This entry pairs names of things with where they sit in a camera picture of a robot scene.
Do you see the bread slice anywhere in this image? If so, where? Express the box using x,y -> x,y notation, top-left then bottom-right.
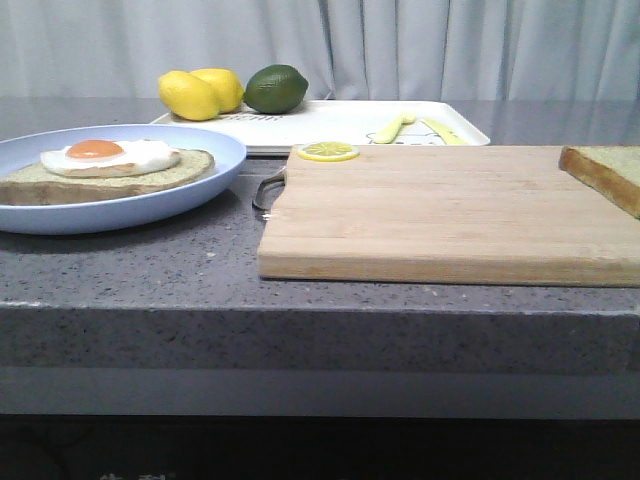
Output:
559,145 -> 639,218
1,149 -> 215,206

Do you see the light blue plate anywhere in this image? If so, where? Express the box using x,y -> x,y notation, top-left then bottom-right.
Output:
1,124 -> 247,235

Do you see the white rectangular tray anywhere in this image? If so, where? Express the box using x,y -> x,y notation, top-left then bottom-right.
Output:
154,100 -> 490,156

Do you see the wooden cutting board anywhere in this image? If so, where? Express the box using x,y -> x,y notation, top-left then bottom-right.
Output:
257,146 -> 639,287

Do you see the lemon slice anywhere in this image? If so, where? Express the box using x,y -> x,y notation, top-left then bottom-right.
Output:
296,141 -> 360,162

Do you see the yellow plastic fork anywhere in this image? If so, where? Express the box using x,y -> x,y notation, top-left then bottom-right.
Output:
372,112 -> 416,144

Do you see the green lime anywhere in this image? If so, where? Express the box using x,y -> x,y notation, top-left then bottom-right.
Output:
243,64 -> 309,114

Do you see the yellow plastic knife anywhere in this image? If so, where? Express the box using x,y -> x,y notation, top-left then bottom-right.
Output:
421,118 -> 468,145

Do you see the yellow lemon rear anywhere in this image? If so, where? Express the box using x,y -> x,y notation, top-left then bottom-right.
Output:
191,68 -> 244,114

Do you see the yellow lemon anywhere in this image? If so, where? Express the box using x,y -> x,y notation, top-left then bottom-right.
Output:
191,68 -> 244,114
158,70 -> 221,121

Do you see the yellow lemon front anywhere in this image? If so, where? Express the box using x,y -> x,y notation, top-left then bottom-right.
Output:
158,70 -> 221,121

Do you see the fried egg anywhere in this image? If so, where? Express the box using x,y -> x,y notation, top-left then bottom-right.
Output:
40,139 -> 180,178

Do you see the grey curtain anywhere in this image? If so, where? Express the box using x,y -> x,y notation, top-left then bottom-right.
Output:
1,1 -> 639,101

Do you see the metal cutting board handle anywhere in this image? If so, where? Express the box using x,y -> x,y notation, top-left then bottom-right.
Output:
252,167 -> 286,221

